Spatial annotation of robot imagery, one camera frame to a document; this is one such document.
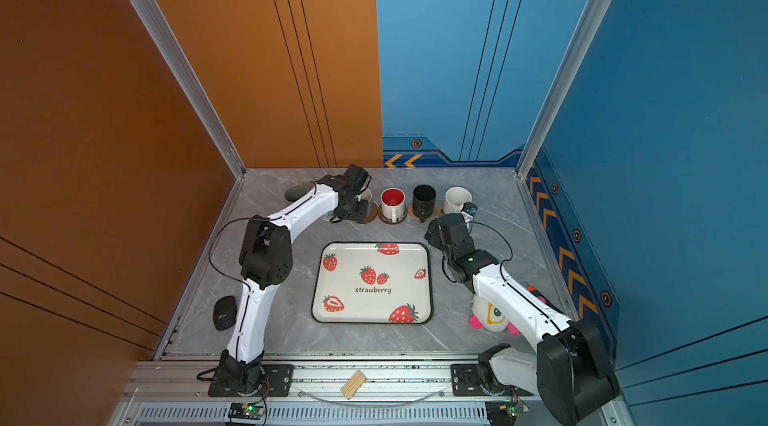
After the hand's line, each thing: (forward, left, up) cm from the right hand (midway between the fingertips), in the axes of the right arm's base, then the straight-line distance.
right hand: (436, 228), depth 86 cm
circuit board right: (-42, -13, -17) cm, 47 cm away
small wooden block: (-37, +22, -13) cm, 45 cm away
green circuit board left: (-42, +48, -15) cm, 66 cm away
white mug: (+17, -9, -7) cm, 21 cm away
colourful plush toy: (-22, -12, -8) cm, 26 cm away
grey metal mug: (+16, +45, -2) cm, 48 cm away
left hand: (+12, +24, -8) cm, 28 cm away
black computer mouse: (-20, +60, -12) cm, 64 cm away
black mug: (+15, +2, -5) cm, 16 cm away
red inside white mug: (+17, +13, -6) cm, 22 cm away
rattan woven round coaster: (+15, -3, -13) cm, 20 cm away
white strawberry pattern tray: (-11, +19, -14) cm, 26 cm away
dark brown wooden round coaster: (+11, +14, -11) cm, 22 cm away
